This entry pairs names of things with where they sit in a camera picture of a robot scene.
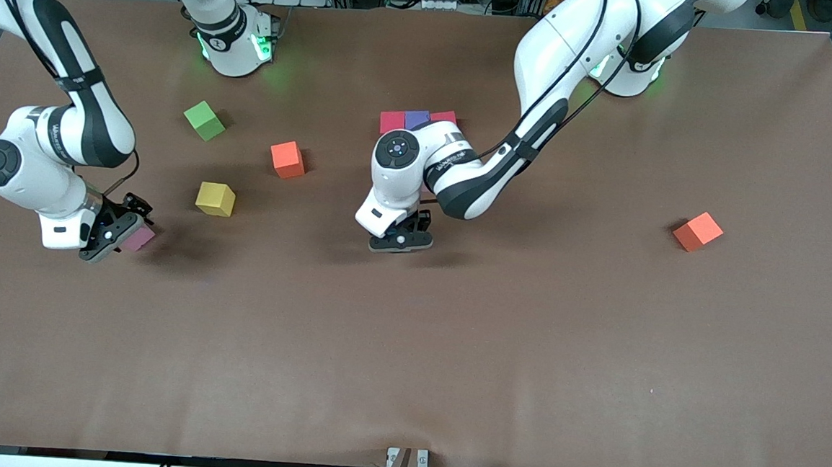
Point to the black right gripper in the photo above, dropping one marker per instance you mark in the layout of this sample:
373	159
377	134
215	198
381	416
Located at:
131	209

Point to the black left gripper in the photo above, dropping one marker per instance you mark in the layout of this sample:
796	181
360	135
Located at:
422	220

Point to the pink foam cube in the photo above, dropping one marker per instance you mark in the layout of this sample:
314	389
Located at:
141	240

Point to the red foam cube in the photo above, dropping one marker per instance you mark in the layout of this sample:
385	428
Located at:
445	116
392	121

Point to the dented purple foam cube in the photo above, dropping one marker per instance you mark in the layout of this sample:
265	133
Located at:
417	118

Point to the orange foam cube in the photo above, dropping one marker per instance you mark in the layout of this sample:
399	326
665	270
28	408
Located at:
698	231
287	159

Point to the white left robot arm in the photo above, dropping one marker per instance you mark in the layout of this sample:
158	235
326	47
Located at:
463	178

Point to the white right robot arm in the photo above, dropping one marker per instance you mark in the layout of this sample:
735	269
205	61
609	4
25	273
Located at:
53	146

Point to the yellow foam cube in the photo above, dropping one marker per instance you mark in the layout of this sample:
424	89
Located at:
214	199

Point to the green foam cube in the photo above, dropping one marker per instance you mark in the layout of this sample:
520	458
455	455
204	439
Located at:
205	121

